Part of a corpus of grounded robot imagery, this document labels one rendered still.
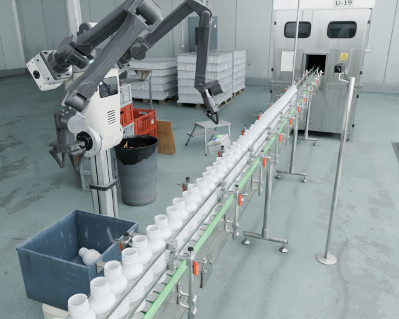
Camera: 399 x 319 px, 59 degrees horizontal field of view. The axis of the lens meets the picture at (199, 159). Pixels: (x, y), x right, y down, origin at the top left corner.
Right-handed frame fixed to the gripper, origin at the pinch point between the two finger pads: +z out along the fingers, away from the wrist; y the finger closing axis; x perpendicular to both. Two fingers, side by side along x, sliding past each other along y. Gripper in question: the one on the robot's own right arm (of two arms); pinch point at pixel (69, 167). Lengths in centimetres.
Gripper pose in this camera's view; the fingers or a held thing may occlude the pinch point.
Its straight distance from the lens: 131.9
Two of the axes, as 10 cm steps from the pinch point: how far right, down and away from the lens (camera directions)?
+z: -0.1, 9.4, 3.4
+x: 3.9, -3.1, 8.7
